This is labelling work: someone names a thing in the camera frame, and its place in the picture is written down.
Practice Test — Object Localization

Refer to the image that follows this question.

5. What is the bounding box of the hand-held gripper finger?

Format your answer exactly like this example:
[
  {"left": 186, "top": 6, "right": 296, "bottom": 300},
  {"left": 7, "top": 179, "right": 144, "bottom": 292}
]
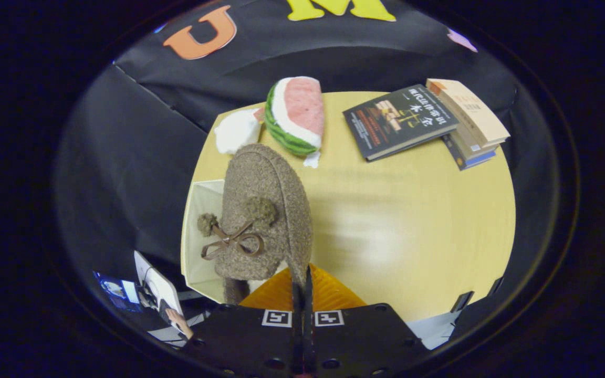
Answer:
[
  {"left": 182, "top": 265, "right": 303, "bottom": 378},
  {"left": 302, "top": 264, "right": 432, "bottom": 378}
]

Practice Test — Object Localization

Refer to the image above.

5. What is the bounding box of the watermelon slice plush toy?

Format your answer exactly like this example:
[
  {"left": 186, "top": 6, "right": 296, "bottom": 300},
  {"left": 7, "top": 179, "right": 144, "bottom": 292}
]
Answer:
[{"left": 265, "top": 76, "right": 326, "bottom": 169}]

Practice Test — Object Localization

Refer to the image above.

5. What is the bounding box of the blue book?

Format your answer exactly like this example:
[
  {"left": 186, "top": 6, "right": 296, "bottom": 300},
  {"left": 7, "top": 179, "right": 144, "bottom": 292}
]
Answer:
[{"left": 442, "top": 131, "right": 500, "bottom": 171}]

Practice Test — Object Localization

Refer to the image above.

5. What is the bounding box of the white plush toy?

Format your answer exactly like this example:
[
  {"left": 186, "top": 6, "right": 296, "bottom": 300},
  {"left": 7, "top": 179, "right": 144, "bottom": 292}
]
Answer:
[{"left": 213, "top": 108, "right": 265, "bottom": 155}]

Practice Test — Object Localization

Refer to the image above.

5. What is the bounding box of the white printed sheet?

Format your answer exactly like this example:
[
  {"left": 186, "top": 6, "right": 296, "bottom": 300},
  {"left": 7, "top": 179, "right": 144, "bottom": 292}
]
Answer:
[{"left": 133, "top": 250, "right": 195, "bottom": 341}]

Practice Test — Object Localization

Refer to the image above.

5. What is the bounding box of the blue printed picture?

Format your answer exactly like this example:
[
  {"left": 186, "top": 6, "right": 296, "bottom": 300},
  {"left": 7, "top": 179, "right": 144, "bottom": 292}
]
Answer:
[{"left": 92, "top": 270, "right": 141, "bottom": 313}]

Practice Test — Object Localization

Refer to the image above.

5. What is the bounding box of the beige book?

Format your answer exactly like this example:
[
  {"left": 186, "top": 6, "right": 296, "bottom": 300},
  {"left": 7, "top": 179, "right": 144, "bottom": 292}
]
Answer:
[{"left": 426, "top": 78, "right": 511, "bottom": 150}]

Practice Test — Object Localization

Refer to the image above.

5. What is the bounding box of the black paperback book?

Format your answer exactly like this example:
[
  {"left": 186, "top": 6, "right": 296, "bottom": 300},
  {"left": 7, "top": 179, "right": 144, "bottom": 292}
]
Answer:
[{"left": 342, "top": 84, "right": 460, "bottom": 162}]

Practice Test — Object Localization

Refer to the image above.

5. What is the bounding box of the brown fuzzy shoe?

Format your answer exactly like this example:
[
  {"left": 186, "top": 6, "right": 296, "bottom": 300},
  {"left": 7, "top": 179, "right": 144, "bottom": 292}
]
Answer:
[{"left": 196, "top": 143, "right": 314, "bottom": 305}]

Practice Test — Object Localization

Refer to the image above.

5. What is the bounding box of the cream fabric storage box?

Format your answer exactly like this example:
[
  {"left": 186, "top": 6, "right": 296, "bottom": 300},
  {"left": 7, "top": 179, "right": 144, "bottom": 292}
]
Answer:
[{"left": 180, "top": 180, "right": 293, "bottom": 304}]

